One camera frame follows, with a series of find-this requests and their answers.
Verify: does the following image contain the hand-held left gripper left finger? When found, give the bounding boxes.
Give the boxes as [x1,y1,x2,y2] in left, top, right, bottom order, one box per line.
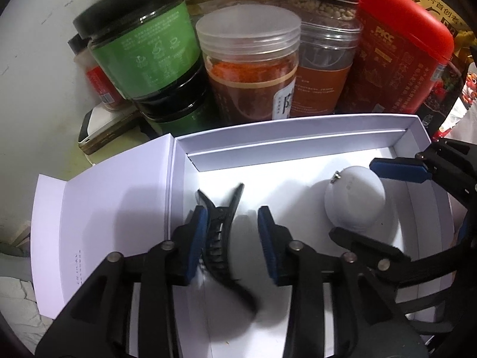
[35,205,209,358]

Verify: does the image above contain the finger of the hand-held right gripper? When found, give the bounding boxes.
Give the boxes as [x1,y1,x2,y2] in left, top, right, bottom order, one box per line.
[369,138,477,209]
[328,227,414,288]

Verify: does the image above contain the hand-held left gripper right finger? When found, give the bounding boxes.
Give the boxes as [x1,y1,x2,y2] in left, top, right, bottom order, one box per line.
[257,205,433,358]

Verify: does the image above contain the black hair claw clip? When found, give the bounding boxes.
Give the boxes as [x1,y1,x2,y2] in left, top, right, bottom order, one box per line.
[196,183,261,317]

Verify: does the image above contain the white round case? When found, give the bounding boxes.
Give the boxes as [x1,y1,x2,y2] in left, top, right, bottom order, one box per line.
[323,166,386,234]

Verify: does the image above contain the white cardboard box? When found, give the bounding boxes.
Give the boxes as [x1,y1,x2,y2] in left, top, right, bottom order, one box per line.
[32,114,457,358]

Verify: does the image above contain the cartoon printed snack bag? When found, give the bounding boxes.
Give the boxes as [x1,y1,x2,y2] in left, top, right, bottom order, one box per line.
[438,60,477,138]

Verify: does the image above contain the clear jar brown label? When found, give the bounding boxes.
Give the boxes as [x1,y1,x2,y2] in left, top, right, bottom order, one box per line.
[289,5,364,118]

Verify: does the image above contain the red canister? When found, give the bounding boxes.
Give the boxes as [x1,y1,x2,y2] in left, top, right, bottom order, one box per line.
[343,0,455,114]

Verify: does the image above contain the dark green jar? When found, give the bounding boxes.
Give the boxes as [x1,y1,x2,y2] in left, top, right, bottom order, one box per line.
[132,67,215,135]

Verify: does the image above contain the white phone on book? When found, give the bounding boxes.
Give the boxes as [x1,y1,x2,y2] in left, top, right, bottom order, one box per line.
[78,104,140,154]

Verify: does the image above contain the clear jar orange powder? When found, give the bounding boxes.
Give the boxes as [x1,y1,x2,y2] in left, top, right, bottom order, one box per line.
[196,4,302,122]

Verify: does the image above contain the black gold snack bag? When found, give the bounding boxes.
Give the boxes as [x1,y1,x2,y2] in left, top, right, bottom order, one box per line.
[404,0,477,135]

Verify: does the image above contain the small red label spice bottle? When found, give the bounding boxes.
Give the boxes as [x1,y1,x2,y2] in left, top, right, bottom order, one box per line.
[68,33,125,112]

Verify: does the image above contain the green label jar black lid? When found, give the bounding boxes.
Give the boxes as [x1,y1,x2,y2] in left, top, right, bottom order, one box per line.
[72,0,204,101]

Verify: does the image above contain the white tissues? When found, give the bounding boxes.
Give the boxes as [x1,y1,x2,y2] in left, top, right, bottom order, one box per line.
[0,276,49,344]

